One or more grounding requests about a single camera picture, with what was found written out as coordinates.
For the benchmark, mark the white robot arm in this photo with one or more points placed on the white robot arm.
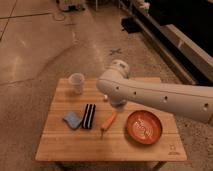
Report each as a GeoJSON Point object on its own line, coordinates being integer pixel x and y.
{"type": "Point", "coordinates": [194, 102]}

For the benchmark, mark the long shelf bench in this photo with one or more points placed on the long shelf bench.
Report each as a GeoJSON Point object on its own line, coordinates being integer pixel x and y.
{"type": "Point", "coordinates": [182, 30]}

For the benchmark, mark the wooden folding table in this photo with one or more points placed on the wooden folding table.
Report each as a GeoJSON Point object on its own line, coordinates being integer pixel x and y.
{"type": "Point", "coordinates": [60, 143]}

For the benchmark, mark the black box on floor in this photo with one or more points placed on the black box on floor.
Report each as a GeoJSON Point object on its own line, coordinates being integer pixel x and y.
{"type": "Point", "coordinates": [130, 25]}

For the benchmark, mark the orange toy carrot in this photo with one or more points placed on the orange toy carrot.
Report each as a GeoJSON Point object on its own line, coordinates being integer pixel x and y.
{"type": "Point", "coordinates": [108, 122]}

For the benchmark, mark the orange red bowl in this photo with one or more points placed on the orange red bowl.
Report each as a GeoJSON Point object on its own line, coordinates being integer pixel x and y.
{"type": "Point", "coordinates": [144, 127]}

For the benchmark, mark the blue sponge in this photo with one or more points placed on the blue sponge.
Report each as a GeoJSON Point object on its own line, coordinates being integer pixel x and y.
{"type": "Point", "coordinates": [72, 119]}

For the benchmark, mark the black white striped eraser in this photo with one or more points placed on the black white striped eraser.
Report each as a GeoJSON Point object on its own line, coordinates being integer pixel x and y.
{"type": "Point", "coordinates": [88, 116]}

